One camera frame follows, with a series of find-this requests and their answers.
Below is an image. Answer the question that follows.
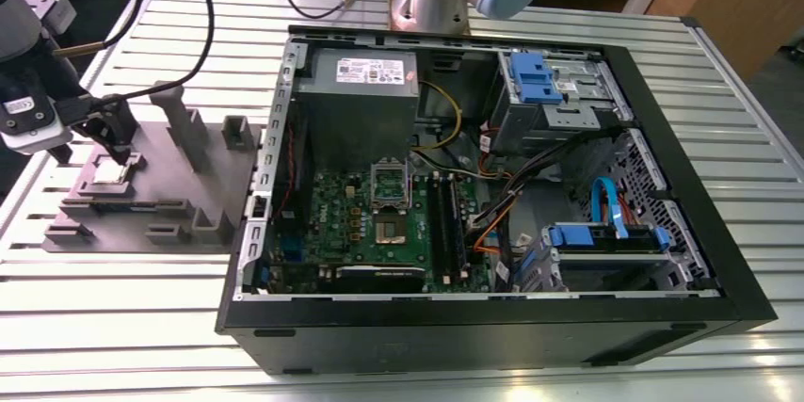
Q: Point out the RAM stick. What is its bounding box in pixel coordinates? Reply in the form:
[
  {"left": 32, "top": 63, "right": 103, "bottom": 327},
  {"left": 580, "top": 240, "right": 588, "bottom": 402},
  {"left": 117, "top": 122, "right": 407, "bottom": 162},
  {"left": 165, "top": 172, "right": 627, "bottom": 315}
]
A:
[
  {"left": 87, "top": 202, "right": 163, "bottom": 213},
  {"left": 447, "top": 173, "right": 471, "bottom": 280}
]

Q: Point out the grey power supply unit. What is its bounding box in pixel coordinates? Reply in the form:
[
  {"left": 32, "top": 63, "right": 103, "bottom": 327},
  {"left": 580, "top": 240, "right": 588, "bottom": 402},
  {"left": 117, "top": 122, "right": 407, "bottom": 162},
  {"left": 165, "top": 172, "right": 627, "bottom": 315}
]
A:
[{"left": 293, "top": 47, "right": 421, "bottom": 163}]

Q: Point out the silver CPU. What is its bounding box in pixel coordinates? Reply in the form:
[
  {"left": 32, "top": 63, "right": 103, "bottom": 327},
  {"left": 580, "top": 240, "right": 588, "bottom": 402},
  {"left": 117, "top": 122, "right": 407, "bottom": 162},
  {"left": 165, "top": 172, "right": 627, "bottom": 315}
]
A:
[{"left": 89, "top": 161, "right": 135, "bottom": 185}]

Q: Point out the black PC case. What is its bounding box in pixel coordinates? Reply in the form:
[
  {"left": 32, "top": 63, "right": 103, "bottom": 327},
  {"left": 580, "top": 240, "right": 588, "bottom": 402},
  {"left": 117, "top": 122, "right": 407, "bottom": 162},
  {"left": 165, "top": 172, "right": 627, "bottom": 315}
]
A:
[{"left": 213, "top": 23, "right": 780, "bottom": 373}]

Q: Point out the black graphics card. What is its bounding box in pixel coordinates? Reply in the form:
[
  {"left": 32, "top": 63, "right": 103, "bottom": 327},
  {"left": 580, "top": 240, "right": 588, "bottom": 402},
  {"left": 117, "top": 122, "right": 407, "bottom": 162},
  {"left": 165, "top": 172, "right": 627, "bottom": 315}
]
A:
[{"left": 316, "top": 264, "right": 427, "bottom": 295}]

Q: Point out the yellow wire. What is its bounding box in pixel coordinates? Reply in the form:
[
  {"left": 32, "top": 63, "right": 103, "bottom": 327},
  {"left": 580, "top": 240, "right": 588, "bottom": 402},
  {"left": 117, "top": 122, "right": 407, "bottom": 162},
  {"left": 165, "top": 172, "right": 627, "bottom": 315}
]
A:
[{"left": 413, "top": 80, "right": 465, "bottom": 153}]

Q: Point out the CPU socket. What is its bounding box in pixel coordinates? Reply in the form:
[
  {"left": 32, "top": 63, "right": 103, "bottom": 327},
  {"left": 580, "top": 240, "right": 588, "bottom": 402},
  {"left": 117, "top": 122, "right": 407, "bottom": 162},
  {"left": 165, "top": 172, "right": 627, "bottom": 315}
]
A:
[{"left": 371, "top": 206, "right": 413, "bottom": 250}]

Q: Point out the metal drive cage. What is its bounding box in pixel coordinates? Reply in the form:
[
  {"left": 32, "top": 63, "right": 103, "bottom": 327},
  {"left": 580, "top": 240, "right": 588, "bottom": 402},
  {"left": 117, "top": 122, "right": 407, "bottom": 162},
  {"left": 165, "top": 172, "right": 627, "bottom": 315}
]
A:
[{"left": 489, "top": 47, "right": 635, "bottom": 154}]

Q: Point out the metal disk bay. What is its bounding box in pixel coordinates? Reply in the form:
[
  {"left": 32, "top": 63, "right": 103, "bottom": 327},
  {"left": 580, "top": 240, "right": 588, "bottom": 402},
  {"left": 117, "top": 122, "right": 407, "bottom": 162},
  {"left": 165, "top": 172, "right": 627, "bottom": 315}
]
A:
[{"left": 513, "top": 227, "right": 721, "bottom": 294}]

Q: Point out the hard disk in blue carrier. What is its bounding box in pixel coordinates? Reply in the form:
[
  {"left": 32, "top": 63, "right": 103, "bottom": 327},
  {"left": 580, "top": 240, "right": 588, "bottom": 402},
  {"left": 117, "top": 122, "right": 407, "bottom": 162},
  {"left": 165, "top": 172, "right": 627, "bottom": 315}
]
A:
[{"left": 544, "top": 222, "right": 672, "bottom": 253}]

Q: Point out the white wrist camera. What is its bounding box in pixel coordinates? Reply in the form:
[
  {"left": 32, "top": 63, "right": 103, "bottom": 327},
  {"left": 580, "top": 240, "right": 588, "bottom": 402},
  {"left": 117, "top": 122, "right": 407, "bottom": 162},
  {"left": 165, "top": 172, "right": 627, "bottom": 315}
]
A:
[{"left": 0, "top": 94, "right": 72, "bottom": 156}]

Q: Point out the green motherboard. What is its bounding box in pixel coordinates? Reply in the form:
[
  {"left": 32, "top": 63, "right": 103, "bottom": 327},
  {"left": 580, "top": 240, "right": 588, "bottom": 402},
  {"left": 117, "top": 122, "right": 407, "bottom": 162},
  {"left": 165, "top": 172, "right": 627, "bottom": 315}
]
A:
[{"left": 260, "top": 167, "right": 499, "bottom": 296}]

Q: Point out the blue plastic drive latch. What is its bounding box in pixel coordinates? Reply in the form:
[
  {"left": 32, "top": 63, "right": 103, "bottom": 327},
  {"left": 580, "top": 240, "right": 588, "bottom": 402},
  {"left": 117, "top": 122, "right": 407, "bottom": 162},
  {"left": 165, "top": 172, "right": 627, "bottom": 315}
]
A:
[{"left": 511, "top": 51, "right": 565, "bottom": 105}]

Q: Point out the red and orange wire bundle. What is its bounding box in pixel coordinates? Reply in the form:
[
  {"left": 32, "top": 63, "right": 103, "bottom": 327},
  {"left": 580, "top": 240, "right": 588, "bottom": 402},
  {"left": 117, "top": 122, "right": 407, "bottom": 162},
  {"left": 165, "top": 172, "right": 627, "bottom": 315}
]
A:
[{"left": 475, "top": 153, "right": 505, "bottom": 181}]

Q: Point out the grey parts rack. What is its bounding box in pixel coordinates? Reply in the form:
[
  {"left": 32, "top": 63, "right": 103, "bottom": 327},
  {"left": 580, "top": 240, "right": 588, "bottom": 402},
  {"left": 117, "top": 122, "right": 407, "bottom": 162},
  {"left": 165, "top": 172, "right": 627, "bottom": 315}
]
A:
[{"left": 37, "top": 80, "right": 265, "bottom": 255}]

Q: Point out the metal socket cover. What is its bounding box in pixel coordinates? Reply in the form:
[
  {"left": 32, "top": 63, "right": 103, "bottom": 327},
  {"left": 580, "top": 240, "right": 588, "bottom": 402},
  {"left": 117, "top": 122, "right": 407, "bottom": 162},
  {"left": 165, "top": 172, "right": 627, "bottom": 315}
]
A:
[{"left": 372, "top": 160, "right": 415, "bottom": 209}]

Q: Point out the black cable bundle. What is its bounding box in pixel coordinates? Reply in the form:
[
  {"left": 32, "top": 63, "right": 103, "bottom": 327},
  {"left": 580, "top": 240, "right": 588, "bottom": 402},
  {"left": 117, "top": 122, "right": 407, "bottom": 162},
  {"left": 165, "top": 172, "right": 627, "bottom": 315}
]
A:
[{"left": 473, "top": 128, "right": 623, "bottom": 229}]

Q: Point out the blue flat wire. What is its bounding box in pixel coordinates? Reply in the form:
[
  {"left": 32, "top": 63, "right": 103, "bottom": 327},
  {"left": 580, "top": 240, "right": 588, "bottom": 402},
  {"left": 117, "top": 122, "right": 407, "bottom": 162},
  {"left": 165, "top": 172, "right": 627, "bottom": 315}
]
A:
[{"left": 592, "top": 175, "right": 631, "bottom": 239}]

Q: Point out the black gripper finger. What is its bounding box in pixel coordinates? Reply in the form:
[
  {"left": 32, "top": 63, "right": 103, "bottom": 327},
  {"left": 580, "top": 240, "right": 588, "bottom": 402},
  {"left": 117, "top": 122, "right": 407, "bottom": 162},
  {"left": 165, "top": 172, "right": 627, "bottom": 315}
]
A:
[
  {"left": 80, "top": 92, "right": 140, "bottom": 167},
  {"left": 47, "top": 140, "right": 75, "bottom": 167}
]

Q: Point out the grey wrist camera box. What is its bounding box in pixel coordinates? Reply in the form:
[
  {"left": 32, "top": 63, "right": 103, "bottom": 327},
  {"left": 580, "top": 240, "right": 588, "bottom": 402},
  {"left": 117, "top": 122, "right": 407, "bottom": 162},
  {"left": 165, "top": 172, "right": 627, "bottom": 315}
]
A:
[{"left": 16, "top": 0, "right": 77, "bottom": 41}]

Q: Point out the thick black camera cable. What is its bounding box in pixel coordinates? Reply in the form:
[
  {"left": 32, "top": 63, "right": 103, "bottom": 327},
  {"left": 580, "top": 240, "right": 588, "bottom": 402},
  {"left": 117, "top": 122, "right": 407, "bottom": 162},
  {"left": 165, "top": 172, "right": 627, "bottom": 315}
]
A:
[{"left": 93, "top": 0, "right": 219, "bottom": 105}]

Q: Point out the black RAM slot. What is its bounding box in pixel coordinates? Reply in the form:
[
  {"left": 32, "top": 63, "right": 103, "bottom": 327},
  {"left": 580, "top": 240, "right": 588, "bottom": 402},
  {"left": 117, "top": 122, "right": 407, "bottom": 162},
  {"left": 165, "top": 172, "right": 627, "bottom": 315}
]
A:
[
  {"left": 441, "top": 173, "right": 464, "bottom": 281},
  {"left": 428, "top": 173, "right": 447, "bottom": 281},
  {"left": 433, "top": 173, "right": 455, "bottom": 281}
]

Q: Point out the white and black wire bundle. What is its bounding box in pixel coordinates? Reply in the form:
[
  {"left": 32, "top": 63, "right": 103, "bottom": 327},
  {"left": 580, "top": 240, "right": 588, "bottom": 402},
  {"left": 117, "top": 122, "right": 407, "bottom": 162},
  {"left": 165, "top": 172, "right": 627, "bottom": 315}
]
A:
[{"left": 411, "top": 147, "right": 508, "bottom": 182}]

